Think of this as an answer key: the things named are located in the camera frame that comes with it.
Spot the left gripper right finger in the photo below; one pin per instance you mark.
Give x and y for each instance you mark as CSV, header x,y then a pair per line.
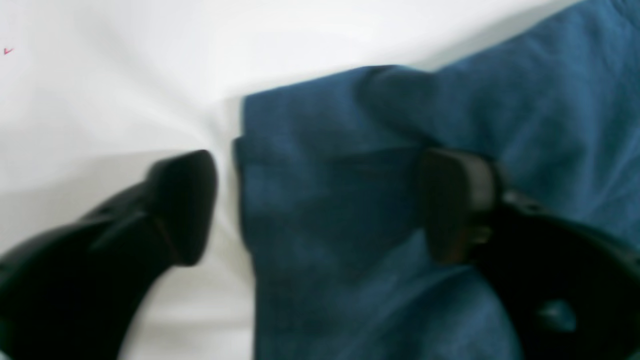
x,y
572,292

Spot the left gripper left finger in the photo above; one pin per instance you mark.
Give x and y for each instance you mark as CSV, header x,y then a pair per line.
x,y
72,292

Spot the dark teal T-shirt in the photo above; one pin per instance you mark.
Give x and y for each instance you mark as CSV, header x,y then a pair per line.
x,y
329,206

